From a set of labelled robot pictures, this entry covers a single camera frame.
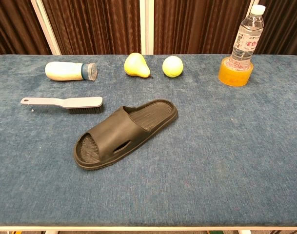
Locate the black rubber slipper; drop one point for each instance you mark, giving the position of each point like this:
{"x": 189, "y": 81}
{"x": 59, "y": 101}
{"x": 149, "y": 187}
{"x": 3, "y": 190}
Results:
{"x": 119, "y": 131}

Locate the grey brush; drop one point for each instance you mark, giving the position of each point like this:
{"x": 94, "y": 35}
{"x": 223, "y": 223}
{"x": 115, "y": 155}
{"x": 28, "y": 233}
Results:
{"x": 65, "y": 102}

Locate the yellow pear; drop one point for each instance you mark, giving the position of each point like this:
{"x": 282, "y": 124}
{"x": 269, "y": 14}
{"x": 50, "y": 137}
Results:
{"x": 134, "y": 65}

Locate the yellow-green tennis ball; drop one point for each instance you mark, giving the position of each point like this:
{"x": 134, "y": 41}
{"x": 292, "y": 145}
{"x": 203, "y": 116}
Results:
{"x": 172, "y": 66}

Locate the blue fabric table cloth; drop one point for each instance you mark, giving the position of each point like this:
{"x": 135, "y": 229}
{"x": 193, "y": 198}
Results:
{"x": 211, "y": 146}

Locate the yellow packing tape roll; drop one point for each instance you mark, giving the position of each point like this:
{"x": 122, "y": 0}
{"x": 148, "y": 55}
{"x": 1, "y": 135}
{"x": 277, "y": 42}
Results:
{"x": 232, "y": 76}

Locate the white squeeze bottle blue cap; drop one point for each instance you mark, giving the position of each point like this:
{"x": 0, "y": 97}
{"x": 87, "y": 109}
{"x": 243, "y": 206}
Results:
{"x": 63, "y": 71}

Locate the dark brown pleated curtain panel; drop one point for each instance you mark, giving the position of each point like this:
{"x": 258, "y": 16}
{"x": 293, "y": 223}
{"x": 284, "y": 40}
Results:
{"x": 14, "y": 26}
{"x": 199, "y": 26}
{"x": 94, "y": 26}
{"x": 284, "y": 26}

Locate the clear plastic water bottle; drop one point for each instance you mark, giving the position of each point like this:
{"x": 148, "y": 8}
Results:
{"x": 247, "y": 36}

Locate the white partition frame post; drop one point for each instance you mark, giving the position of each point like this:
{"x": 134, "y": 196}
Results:
{"x": 147, "y": 26}
{"x": 47, "y": 29}
{"x": 252, "y": 2}

